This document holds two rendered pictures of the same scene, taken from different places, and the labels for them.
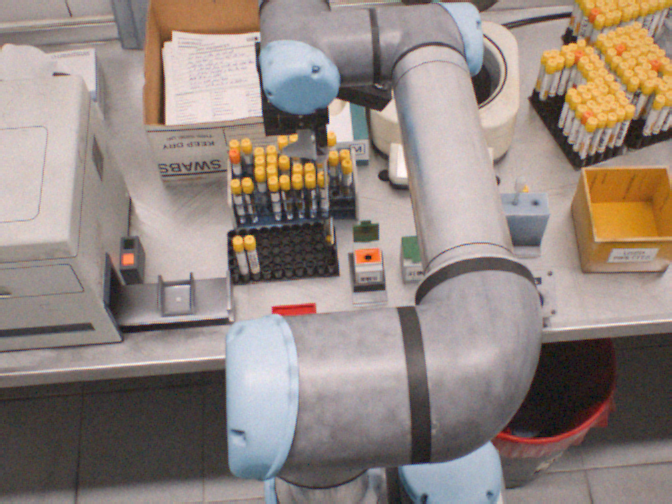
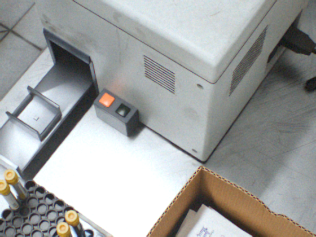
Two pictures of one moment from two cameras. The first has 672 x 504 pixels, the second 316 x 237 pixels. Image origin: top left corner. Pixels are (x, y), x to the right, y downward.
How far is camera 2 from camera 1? 109 cm
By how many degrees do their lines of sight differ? 49
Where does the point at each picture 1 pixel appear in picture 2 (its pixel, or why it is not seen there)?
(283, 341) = not seen: outside the picture
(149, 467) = not seen: hidden behind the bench
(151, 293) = (62, 101)
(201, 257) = (80, 178)
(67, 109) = (172, 24)
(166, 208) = (161, 184)
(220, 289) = (14, 156)
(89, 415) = not seen: hidden behind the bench
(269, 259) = (15, 225)
